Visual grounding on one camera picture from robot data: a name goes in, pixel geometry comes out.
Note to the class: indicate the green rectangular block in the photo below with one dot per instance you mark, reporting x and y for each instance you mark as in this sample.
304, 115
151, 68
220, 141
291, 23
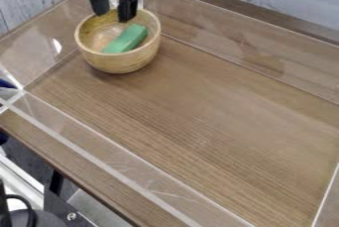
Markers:
127, 41

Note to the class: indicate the light wooden bowl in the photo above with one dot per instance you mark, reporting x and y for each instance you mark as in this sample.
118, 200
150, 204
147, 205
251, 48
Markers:
98, 30

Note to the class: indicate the clear acrylic tray walls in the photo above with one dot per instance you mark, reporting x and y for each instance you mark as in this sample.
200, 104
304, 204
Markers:
219, 137

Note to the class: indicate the black table leg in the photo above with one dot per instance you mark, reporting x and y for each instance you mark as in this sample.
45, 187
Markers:
56, 183

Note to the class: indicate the grey metal base plate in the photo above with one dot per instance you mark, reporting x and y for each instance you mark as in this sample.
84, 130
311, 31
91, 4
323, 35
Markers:
56, 206

